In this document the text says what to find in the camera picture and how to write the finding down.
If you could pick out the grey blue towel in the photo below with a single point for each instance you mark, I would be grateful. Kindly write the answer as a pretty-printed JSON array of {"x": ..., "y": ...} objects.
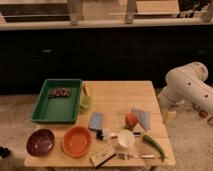
[{"x": 143, "y": 118}]

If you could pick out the brown snack bar in tray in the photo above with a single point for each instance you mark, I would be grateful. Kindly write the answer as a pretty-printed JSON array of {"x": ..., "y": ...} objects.
[{"x": 59, "y": 92}]

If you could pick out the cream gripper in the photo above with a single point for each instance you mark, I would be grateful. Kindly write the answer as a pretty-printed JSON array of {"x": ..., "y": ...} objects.
[{"x": 170, "y": 116}]

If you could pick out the silver fork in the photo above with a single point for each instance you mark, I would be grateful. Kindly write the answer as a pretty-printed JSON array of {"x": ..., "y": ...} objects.
[{"x": 125, "y": 156}]

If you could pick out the red orange bowl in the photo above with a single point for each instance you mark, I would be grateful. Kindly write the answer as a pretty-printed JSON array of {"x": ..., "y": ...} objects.
[{"x": 76, "y": 141}]

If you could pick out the black white brush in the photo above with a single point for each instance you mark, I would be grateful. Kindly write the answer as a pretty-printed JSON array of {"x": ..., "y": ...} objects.
[{"x": 105, "y": 134}]

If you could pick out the blue sponge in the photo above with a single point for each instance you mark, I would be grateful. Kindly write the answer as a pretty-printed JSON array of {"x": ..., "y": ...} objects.
[{"x": 95, "y": 122}]

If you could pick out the orange topped jar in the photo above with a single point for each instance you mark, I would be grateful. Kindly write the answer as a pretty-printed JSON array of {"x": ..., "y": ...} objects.
[{"x": 130, "y": 121}]

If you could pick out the white cup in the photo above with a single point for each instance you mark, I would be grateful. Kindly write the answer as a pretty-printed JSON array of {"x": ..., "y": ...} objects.
[{"x": 126, "y": 138}]

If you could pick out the green chili pepper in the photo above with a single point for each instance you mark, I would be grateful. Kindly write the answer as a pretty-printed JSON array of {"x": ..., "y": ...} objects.
[{"x": 155, "y": 145}]

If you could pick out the yellow object behind cup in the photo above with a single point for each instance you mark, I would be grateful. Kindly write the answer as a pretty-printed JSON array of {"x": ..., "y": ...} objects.
[{"x": 86, "y": 89}]

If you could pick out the wooden block with black edge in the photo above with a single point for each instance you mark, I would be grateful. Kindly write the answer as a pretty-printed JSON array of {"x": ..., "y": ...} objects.
[{"x": 102, "y": 156}]

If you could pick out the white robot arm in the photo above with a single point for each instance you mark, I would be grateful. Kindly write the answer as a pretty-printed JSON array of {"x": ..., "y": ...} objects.
[{"x": 186, "y": 82}]

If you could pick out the green plastic tray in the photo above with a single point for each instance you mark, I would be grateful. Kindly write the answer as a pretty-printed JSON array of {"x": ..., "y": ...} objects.
[{"x": 58, "y": 110}]

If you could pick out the black object on floor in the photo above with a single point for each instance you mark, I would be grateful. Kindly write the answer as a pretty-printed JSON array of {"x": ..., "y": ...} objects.
[{"x": 4, "y": 152}]

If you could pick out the dark purple bowl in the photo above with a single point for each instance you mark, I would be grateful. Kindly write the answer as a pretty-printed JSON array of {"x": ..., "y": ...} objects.
[{"x": 40, "y": 143}]

